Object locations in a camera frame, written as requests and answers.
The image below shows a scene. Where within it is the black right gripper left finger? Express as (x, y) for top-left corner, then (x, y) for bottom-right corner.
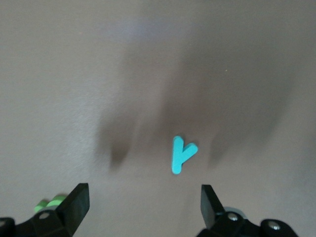
(0, 182), (90, 237)

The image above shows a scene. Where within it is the green foam letter g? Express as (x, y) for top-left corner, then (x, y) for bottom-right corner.
(34, 195), (67, 214)

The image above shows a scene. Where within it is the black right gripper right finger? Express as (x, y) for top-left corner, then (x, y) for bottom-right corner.
(197, 184), (301, 237)

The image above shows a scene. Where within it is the teal foam letter y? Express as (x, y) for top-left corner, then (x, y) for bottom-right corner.
(171, 135), (199, 175)

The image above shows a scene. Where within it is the brown table mat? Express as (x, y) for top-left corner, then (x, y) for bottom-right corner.
(0, 0), (316, 237)

